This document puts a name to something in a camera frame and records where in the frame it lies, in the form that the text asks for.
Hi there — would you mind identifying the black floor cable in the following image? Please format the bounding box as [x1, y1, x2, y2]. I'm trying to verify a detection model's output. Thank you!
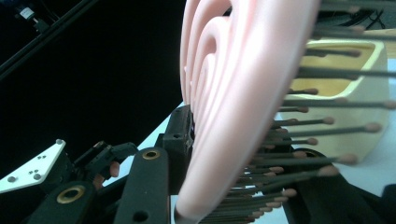
[342, 8, 389, 31]

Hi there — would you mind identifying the beige square cup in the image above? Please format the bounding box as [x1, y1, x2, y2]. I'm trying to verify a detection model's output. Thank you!
[278, 38, 391, 164]

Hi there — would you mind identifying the metal rail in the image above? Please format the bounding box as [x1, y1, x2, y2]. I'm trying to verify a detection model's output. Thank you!
[0, 0, 101, 82]

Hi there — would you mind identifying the small camera on stand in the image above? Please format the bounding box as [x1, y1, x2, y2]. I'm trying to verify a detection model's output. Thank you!
[13, 4, 50, 34]

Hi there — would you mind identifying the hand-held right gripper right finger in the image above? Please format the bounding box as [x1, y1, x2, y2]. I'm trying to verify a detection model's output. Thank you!
[283, 148, 386, 224]

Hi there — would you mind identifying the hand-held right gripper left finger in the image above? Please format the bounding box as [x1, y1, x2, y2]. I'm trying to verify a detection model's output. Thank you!
[154, 105, 195, 195]

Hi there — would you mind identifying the pink hairbrush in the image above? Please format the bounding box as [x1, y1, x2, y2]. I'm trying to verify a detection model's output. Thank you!
[174, 0, 396, 224]

